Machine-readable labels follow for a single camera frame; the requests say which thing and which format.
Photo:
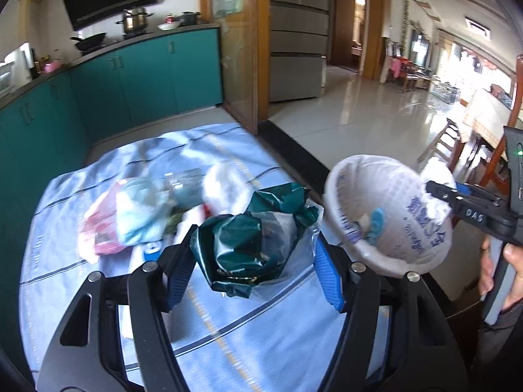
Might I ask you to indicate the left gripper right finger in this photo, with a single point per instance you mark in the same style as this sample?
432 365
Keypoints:
394 337

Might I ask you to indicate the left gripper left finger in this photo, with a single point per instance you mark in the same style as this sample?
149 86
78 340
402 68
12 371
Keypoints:
85 353

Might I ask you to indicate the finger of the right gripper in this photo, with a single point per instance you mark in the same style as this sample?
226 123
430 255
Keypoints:
444 193
465 189

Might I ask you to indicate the pink plastic wrapper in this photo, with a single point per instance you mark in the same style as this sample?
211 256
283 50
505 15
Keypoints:
97 235

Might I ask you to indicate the light blue face mask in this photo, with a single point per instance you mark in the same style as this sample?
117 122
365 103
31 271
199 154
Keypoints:
143 205

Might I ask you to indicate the green plastic bag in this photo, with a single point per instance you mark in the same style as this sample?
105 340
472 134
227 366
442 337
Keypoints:
260 251

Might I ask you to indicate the teal kitchen cabinets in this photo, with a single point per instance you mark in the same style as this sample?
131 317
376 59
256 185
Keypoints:
47 129

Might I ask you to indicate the person's right hand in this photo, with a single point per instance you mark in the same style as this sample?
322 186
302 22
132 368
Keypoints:
513 255

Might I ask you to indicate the wooden stool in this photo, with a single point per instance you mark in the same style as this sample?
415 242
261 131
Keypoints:
444 143

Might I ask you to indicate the dining table with cloth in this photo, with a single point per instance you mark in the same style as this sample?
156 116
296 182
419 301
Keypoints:
484 116

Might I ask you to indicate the blue checked tablecloth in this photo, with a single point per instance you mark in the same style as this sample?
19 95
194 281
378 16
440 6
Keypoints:
221 343

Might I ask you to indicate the clear blue packet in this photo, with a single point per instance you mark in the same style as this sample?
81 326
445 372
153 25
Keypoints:
185 192

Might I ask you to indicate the grey refrigerator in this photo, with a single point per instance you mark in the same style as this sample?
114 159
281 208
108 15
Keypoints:
298 44

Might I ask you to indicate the pink container on counter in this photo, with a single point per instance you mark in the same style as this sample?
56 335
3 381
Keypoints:
52 66

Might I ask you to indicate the white dish rack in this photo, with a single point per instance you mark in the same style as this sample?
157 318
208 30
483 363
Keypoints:
7 84

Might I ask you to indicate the black wok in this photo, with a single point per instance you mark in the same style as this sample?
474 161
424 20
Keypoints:
86 44

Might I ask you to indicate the black small pot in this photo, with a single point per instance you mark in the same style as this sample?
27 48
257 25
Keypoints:
189 18

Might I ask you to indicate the white bowl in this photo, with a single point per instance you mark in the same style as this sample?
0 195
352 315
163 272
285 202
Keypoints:
167 26

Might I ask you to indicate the steel cooking pot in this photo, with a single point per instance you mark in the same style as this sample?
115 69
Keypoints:
134 21

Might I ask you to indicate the wooden sliding door frame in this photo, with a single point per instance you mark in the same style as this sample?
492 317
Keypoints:
244 46

